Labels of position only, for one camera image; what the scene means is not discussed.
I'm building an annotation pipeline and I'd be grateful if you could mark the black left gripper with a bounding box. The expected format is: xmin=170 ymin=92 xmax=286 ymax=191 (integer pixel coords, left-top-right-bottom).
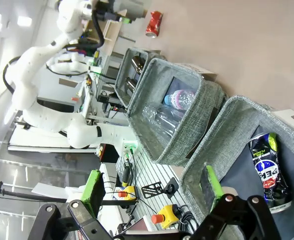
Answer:
xmin=111 ymin=0 xmax=149 ymax=25

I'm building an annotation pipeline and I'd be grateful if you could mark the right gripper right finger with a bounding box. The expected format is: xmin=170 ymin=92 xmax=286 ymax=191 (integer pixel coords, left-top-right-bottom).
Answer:
xmin=189 ymin=164 xmax=282 ymax=240

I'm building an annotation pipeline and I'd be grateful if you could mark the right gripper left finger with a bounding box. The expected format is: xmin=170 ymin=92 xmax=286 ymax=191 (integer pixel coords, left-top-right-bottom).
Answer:
xmin=28 ymin=169 xmax=112 ymax=240

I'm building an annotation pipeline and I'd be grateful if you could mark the brown glass bottle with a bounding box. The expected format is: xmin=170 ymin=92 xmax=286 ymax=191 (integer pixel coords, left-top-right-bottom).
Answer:
xmin=130 ymin=55 xmax=147 ymax=75

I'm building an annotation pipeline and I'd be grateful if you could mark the black crushed Pepsi can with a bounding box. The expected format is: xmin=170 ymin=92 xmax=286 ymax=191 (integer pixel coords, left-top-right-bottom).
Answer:
xmin=248 ymin=132 xmax=293 ymax=213

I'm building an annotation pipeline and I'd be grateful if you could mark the clear crushed plastic bottle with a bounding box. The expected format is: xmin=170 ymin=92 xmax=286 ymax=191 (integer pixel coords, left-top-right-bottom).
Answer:
xmin=142 ymin=104 xmax=185 ymax=141

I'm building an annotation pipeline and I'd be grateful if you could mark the small pink-label water bottle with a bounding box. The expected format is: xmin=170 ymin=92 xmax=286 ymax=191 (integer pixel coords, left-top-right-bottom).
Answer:
xmin=164 ymin=89 xmax=196 ymax=111

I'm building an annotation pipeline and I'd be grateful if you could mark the red crushed can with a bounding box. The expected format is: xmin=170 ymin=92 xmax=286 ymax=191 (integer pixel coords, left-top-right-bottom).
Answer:
xmin=145 ymin=10 xmax=164 ymax=39

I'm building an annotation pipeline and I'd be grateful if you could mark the grey fabric basket Can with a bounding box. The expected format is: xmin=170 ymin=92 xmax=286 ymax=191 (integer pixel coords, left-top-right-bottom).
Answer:
xmin=178 ymin=94 xmax=294 ymax=240

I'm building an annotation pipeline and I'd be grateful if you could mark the grey fabric basket Plastic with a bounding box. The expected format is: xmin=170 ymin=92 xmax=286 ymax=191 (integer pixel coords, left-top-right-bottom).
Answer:
xmin=126 ymin=57 xmax=229 ymax=168

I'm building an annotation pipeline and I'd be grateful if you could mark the grey fabric basket Bottle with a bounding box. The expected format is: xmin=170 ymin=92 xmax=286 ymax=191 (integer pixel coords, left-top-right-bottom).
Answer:
xmin=113 ymin=47 xmax=162 ymax=110

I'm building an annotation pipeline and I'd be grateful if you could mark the white Can label sign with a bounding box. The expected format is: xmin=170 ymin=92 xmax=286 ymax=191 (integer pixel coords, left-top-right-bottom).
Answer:
xmin=271 ymin=108 xmax=294 ymax=136

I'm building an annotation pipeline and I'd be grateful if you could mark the light wooden box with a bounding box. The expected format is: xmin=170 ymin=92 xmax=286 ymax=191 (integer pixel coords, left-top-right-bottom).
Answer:
xmin=103 ymin=19 xmax=122 ymax=55

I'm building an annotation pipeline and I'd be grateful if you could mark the white control box green light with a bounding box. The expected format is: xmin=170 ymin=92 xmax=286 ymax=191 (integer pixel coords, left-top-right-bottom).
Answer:
xmin=121 ymin=139 xmax=139 ymax=160

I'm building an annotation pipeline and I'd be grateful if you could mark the yellow emergency stop button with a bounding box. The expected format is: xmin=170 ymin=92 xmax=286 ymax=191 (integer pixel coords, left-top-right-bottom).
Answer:
xmin=151 ymin=204 xmax=181 ymax=230

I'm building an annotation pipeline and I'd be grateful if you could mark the white base platform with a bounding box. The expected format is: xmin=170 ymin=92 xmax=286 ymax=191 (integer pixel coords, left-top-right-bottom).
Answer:
xmin=8 ymin=119 xmax=100 ymax=153

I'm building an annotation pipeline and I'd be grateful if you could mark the white Plastic label sign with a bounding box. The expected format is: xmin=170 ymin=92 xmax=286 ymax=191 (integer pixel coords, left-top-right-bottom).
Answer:
xmin=174 ymin=62 xmax=217 ymax=82

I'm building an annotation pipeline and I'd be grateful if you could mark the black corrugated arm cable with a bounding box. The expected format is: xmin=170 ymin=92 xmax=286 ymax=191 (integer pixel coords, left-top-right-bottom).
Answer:
xmin=2 ymin=7 xmax=105 ymax=95

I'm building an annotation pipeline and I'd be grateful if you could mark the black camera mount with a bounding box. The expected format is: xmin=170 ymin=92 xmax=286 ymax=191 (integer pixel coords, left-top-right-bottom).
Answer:
xmin=161 ymin=176 xmax=179 ymax=200

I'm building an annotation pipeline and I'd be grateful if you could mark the coiled black cable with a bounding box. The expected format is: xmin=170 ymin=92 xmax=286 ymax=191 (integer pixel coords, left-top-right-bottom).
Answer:
xmin=178 ymin=211 xmax=200 ymax=232

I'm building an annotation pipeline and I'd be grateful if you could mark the aluminium slotted base plate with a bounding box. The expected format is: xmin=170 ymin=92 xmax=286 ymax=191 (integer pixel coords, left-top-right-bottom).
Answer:
xmin=99 ymin=149 xmax=195 ymax=240

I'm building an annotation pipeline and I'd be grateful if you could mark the black metal bracket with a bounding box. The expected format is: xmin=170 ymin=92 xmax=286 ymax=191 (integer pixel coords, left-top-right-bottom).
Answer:
xmin=141 ymin=181 xmax=162 ymax=200

